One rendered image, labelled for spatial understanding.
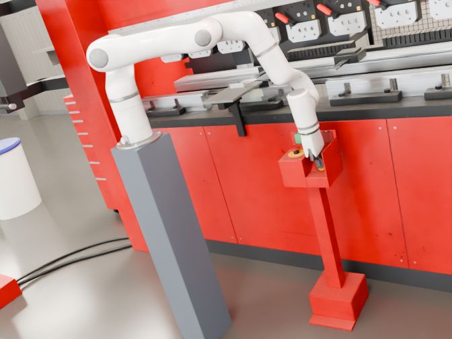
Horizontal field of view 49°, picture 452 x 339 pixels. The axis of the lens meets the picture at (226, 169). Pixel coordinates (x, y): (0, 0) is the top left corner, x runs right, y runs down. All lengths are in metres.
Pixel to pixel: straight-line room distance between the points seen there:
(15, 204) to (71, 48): 2.27
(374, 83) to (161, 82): 1.52
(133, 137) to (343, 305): 1.15
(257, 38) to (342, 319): 1.27
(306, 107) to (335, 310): 0.94
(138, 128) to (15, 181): 2.97
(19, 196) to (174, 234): 2.95
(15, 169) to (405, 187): 3.55
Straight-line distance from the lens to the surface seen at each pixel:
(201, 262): 2.22
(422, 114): 2.03
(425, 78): 2.11
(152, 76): 3.18
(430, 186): 2.16
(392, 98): 2.11
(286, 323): 2.39
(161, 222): 2.04
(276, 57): 1.82
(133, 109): 1.95
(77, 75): 2.99
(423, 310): 2.36
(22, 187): 4.87
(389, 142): 2.12
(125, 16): 2.86
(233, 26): 1.82
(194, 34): 1.76
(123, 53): 1.88
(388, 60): 2.42
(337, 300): 2.27
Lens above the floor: 1.53
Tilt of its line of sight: 21 degrees down
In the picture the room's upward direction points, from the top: 16 degrees counter-clockwise
